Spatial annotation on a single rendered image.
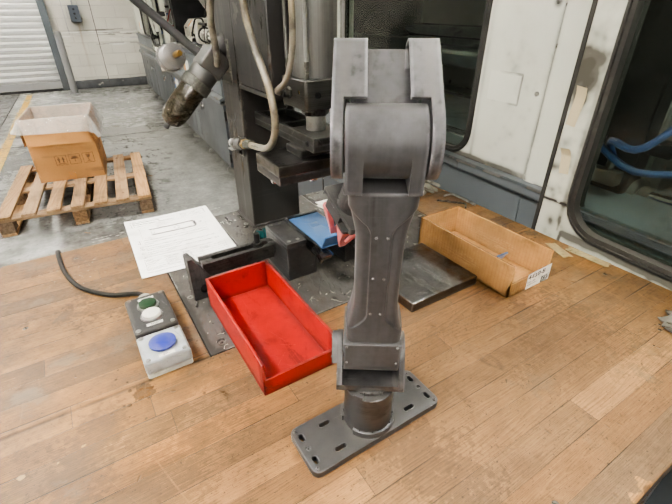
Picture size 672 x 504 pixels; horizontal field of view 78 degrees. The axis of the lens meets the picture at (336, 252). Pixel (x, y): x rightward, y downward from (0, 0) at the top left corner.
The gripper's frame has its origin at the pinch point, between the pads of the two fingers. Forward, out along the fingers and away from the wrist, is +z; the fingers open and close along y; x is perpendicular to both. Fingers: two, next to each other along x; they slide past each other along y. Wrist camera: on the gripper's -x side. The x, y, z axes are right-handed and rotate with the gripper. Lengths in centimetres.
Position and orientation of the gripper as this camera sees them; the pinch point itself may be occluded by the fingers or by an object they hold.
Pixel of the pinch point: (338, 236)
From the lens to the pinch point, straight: 78.4
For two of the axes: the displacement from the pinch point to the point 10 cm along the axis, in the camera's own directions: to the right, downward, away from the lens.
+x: -8.5, 2.4, -4.7
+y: -4.6, -7.8, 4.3
